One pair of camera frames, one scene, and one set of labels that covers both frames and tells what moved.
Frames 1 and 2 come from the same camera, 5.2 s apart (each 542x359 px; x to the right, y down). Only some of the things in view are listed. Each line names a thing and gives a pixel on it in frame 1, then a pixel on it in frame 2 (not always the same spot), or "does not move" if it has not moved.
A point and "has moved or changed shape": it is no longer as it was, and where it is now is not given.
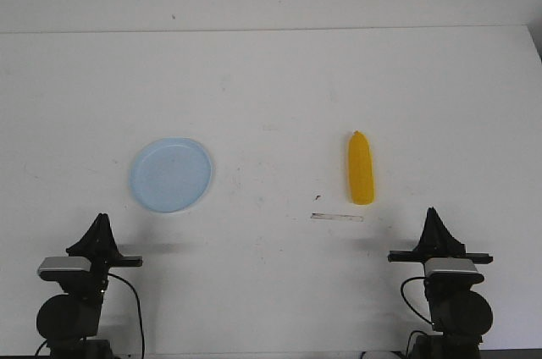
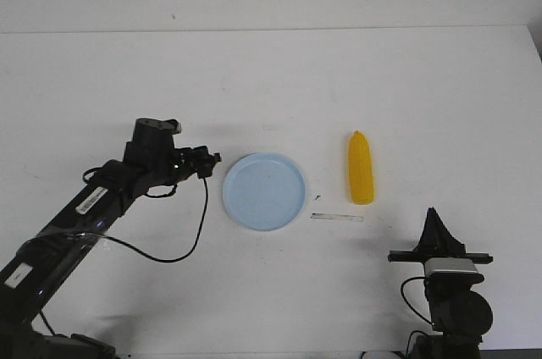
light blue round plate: [170, 173] has moved or changed shape
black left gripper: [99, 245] → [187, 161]
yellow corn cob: [361, 169] does not move
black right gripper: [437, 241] does not move
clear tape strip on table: [336, 217] does not move
